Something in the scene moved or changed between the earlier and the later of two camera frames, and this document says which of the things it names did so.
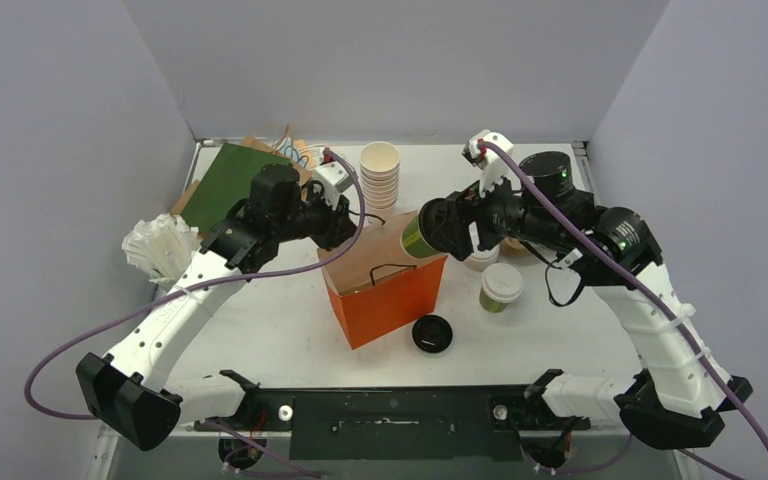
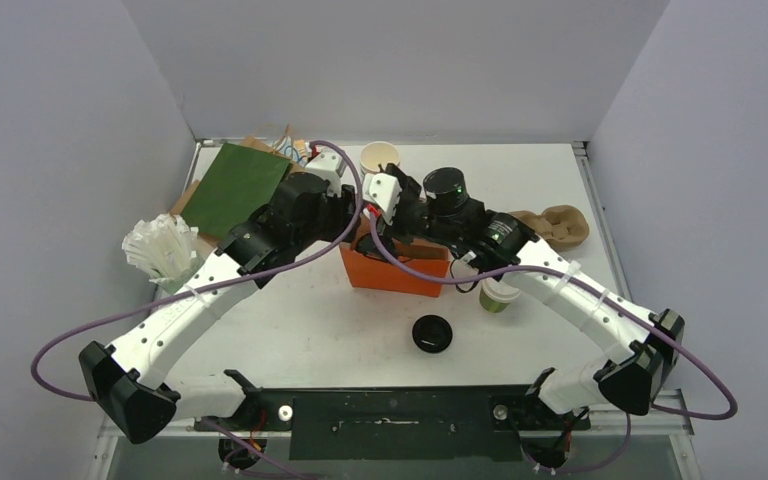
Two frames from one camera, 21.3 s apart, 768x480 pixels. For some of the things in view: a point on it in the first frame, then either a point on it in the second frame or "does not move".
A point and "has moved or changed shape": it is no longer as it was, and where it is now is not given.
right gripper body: x=456 y=225 → x=401 y=211
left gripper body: x=326 y=220 does not move
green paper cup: x=490 y=304 does not move
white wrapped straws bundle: x=162 y=247 does not move
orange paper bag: x=378 y=288 has moved or changed shape
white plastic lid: x=502 y=282 does not move
